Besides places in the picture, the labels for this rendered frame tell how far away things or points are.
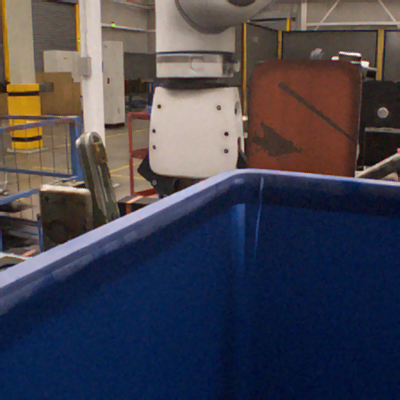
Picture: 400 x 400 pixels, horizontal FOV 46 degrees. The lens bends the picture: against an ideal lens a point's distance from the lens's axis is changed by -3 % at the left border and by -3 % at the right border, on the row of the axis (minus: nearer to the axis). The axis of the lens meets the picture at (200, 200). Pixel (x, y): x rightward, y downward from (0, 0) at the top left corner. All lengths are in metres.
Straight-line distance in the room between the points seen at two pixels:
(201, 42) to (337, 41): 8.16
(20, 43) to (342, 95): 8.07
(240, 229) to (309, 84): 0.06
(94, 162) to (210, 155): 0.20
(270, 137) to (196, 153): 0.33
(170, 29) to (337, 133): 0.34
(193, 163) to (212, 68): 0.10
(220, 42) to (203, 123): 0.08
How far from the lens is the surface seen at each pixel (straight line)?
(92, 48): 5.14
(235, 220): 0.16
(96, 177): 0.65
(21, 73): 8.19
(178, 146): 0.52
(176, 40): 0.49
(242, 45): 7.18
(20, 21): 8.24
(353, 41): 8.59
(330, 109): 0.18
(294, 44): 8.78
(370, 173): 0.50
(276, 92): 0.18
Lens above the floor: 1.19
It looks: 15 degrees down
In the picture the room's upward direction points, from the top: straight up
